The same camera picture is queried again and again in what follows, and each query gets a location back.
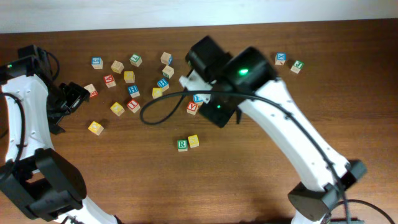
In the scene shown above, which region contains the red A block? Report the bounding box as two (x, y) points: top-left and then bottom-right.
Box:
(187, 101), (199, 115)

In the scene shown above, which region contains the green R block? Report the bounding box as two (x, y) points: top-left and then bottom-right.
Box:
(177, 139), (188, 152)

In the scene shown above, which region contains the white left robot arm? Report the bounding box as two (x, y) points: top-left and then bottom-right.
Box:
(1, 45), (120, 223)

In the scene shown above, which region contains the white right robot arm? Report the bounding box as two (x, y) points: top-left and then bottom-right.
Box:
(180, 37), (367, 223)

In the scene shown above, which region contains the wooden block red side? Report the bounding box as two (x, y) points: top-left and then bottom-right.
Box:
(84, 84), (98, 98)

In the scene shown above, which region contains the blue P block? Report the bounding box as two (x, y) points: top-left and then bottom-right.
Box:
(193, 95), (204, 106)

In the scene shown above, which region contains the red Y block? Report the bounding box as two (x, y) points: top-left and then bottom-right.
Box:
(103, 75), (116, 88)

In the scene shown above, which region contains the blue number five block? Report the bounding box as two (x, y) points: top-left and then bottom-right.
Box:
(91, 57), (103, 70)

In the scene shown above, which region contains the plain wooden block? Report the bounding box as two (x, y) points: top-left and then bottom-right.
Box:
(111, 60), (124, 74)

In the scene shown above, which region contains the blue tilted H block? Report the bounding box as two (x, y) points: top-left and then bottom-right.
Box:
(157, 78), (169, 92)

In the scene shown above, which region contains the wooden block green side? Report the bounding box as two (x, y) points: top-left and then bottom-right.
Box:
(162, 65), (174, 79)

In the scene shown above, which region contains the red I block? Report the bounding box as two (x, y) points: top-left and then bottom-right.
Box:
(127, 99), (141, 113)

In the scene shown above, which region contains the wooden block blue side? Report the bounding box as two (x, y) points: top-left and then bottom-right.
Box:
(160, 52), (173, 65)

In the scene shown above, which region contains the green L block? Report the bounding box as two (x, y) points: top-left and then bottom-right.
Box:
(129, 54), (142, 67)

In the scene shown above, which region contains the blue block far right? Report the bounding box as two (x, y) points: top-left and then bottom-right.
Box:
(274, 52), (287, 65)

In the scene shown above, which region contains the green J block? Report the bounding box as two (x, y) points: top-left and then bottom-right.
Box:
(290, 60), (304, 74)

